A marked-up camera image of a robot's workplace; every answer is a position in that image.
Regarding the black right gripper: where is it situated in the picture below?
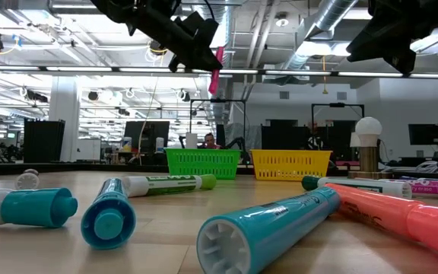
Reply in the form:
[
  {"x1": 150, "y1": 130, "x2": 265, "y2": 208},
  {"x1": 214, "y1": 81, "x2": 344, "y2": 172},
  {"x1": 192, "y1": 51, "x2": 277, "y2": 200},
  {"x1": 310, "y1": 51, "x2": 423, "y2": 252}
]
[{"x1": 345, "y1": 0, "x2": 438, "y2": 76}]

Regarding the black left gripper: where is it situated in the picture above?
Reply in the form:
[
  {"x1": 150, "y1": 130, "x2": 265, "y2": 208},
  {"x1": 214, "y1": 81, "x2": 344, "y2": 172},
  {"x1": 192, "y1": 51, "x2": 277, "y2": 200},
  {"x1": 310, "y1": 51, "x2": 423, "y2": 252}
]
[{"x1": 126, "y1": 0, "x2": 224, "y2": 74}]

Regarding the pink highlighter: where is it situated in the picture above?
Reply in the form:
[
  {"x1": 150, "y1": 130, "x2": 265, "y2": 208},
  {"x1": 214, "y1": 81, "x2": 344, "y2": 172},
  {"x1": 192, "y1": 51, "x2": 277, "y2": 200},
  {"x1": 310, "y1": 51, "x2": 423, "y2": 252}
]
[{"x1": 208, "y1": 46, "x2": 226, "y2": 96}]

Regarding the dark green Expo marker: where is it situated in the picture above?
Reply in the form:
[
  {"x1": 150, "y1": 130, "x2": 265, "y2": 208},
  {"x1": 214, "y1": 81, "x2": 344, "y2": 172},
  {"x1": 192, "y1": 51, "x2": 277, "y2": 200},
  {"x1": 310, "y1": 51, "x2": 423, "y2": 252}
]
[{"x1": 301, "y1": 175, "x2": 413, "y2": 199}]

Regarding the orange highlighter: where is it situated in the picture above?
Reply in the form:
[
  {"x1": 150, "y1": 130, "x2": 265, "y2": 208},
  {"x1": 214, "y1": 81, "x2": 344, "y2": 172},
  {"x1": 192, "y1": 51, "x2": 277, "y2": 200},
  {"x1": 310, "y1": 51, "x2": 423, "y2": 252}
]
[{"x1": 324, "y1": 183, "x2": 438, "y2": 264}]

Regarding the teal highlighter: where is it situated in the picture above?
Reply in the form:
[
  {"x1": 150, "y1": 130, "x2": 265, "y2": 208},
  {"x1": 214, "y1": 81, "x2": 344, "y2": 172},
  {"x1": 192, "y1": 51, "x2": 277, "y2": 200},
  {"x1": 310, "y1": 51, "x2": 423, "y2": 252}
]
[
  {"x1": 81, "y1": 177, "x2": 137, "y2": 250},
  {"x1": 196, "y1": 186, "x2": 341, "y2": 274}
]

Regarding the white bulb brass lamp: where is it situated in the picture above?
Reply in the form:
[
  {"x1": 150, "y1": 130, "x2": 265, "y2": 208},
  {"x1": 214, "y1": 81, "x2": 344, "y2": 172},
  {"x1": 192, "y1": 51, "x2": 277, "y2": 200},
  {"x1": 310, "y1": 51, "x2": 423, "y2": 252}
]
[{"x1": 348, "y1": 116, "x2": 391, "y2": 180}]

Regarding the black computer monitor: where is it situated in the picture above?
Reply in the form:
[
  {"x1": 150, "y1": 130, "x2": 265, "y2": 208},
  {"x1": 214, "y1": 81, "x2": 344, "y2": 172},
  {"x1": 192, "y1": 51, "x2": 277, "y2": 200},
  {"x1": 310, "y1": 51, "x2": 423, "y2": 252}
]
[{"x1": 408, "y1": 123, "x2": 438, "y2": 146}]

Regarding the large black screen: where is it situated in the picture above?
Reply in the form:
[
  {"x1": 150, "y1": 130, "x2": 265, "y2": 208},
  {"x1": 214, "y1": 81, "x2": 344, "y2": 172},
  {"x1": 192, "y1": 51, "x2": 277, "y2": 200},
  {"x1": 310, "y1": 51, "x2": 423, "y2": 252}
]
[{"x1": 123, "y1": 120, "x2": 170, "y2": 153}]

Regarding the green plastic basket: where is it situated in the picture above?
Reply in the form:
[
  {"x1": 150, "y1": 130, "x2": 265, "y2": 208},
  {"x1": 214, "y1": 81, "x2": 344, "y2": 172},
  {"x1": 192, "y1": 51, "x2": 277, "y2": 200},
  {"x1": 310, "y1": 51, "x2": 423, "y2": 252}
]
[{"x1": 164, "y1": 148, "x2": 243, "y2": 180}]

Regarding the light green Expo marker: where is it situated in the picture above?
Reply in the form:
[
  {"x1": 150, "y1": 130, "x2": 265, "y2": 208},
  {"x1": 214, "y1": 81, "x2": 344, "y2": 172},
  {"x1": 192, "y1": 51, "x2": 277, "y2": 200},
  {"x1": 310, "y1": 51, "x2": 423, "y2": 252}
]
[{"x1": 122, "y1": 174, "x2": 217, "y2": 198}]

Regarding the yellow plastic basket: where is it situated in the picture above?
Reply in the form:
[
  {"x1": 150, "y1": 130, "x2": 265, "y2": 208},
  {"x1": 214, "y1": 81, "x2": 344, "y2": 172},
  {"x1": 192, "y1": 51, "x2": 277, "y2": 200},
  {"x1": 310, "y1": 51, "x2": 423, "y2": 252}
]
[{"x1": 249, "y1": 149, "x2": 333, "y2": 181}]

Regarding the black partition panel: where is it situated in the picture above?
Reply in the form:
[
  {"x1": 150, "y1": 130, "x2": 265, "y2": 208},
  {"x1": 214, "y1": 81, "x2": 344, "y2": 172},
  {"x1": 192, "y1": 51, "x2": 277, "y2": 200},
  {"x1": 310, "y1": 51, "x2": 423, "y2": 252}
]
[{"x1": 23, "y1": 119, "x2": 66, "y2": 164}]

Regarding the teal Expo marker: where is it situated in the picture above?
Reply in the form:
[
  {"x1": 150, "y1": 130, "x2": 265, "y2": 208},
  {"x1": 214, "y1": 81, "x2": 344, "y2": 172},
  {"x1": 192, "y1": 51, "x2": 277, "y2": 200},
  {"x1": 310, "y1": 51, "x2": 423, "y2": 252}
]
[{"x1": 0, "y1": 186, "x2": 78, "y2": 228}]

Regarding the black gantry frame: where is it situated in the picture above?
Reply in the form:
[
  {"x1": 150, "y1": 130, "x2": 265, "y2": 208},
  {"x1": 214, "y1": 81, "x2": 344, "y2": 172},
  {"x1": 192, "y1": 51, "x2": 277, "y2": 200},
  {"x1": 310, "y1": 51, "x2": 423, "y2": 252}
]
[{"x1": 311, "y1": 102, "x2": 366, "y2": 129}]

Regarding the black aluminium table frame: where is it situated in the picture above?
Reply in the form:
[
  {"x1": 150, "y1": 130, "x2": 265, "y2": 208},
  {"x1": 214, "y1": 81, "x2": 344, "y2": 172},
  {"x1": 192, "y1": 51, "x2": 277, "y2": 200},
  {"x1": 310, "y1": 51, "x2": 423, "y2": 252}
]
[{"x1": 0, "y1": 159, "x2": 438, "y2": 180}]

